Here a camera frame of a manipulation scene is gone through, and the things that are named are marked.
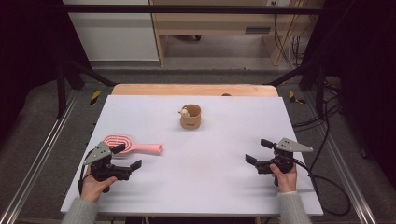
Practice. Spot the person's right hand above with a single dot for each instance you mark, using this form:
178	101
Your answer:
286	182

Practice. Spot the light wooden desk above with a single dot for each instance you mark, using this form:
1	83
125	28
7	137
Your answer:
211	23

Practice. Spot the yellow black hazard tape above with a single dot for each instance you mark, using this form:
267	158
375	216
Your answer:
292	97
95	97

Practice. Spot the aluminium floor rail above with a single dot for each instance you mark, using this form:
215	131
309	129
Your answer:
37	165
345	168

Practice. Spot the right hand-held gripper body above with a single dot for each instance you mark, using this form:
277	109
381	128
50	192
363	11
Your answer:
285	160

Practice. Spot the pink hairbrush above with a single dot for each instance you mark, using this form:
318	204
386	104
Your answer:
146	148

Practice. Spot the brown cup with small figurine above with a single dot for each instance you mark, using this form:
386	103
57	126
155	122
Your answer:
191	121

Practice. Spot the black curtain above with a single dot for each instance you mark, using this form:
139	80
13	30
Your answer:
25	62
370	77

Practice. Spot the white cabinet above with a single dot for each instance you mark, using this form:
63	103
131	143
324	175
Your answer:
115	34

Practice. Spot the black horizontal frame bar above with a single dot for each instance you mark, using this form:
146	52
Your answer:
186	9

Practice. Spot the person's left hand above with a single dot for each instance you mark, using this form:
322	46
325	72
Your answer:
93	189

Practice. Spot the black metal frame stand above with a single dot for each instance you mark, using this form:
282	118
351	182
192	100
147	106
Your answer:
320	90
61	90

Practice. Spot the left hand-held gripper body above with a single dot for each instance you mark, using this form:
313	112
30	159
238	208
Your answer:
102	169

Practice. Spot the wooden table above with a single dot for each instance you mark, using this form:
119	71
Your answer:
193	90

